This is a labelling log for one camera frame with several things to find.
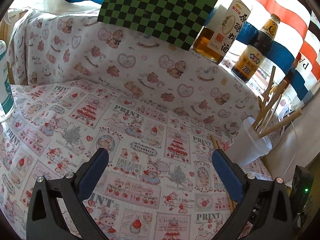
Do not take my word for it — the translucent plastic cup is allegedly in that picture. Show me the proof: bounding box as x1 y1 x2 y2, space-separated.
225 117 272 167

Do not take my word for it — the dark oyster sauce bottle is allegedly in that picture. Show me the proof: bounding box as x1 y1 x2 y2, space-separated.
231 14 281 83

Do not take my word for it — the bamboo chopstick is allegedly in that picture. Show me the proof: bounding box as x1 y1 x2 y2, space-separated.
227 193 237 213
258 109 302 138
252 80 287 129
262 66 276 108
210 134 220 150

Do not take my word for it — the bear print cloth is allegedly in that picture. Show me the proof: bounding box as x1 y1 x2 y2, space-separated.
8 10 269 146

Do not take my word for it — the spray bottle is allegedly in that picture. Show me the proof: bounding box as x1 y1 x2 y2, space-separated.
0 40 14 122

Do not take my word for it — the black device green light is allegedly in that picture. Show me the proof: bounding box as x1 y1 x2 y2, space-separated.
289 165 314 220

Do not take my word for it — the white charger cable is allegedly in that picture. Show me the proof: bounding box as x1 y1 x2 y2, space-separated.
285 122 301 181

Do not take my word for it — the print pattern tablecloth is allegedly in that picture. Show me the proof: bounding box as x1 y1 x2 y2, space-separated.
1 79 259 239

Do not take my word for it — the striped curtain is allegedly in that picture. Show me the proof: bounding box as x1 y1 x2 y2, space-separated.
15 0 320 106

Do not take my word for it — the clear cooking wine bottle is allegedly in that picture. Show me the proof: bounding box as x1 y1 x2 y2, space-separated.
193 0 253 64

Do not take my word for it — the red capped sauce bottle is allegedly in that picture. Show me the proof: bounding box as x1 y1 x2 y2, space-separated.
284 52 302 90

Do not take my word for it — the green checkered box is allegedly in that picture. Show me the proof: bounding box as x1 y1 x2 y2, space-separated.
98 0 218 50

